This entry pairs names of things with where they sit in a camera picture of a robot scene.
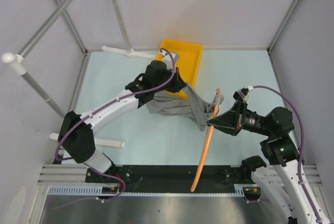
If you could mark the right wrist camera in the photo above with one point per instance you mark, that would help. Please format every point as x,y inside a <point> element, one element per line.
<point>243,94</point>

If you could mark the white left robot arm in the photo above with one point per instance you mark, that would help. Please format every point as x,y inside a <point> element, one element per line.
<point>78,130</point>

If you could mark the orange wire hanger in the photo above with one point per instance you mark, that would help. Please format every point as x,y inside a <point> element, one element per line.
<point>204,152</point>

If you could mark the aluminium frame rail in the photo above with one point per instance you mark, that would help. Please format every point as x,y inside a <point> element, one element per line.
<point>62,174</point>

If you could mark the white slotted cable duct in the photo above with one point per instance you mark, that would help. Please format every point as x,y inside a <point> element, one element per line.
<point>72,190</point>

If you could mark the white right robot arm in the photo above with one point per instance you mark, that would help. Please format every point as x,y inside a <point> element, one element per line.
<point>280,175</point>

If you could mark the white clothes rack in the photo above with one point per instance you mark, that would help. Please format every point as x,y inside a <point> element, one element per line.
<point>54,62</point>

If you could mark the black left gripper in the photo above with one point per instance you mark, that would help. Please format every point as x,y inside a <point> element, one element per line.
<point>178,83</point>

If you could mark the grey tank top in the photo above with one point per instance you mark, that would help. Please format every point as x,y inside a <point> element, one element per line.
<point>193,107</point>

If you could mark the yellow plastic tray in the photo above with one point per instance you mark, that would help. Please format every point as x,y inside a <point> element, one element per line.
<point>189,58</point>

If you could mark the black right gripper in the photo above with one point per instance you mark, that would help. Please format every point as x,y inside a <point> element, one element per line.
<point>230,118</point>

